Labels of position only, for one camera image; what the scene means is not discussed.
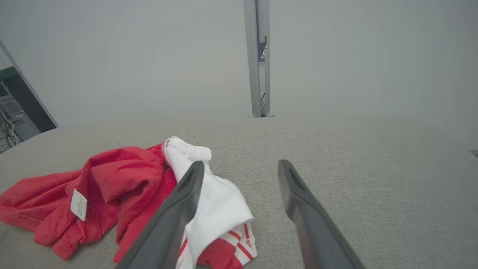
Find white cable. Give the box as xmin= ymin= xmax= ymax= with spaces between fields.
xmin=0 ymin=100 xmax=22 ymax=149

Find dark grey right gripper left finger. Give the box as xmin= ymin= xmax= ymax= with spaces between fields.
xmin=115 ymin=161 xmax=205 ymax=269

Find grey metal frame leg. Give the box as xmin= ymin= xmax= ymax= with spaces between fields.
xmin=0 ymin=39 xmax=59 ymax=130

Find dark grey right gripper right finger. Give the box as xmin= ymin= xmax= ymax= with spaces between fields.
xmin=277 ymin=159 xmax=367 ymax=269

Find red shorts with white waistband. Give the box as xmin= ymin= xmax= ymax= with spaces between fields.
xmin=0 ymin=136 xmax=255 ymax=269

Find grey metal partition post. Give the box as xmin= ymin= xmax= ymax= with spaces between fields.
xmin=243 ymin=0 xmax=276 ymax=118

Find red Bulls basketball jersey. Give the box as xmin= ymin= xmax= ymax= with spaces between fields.
xmin=176 ymin=222 xmax=258 ymax=269

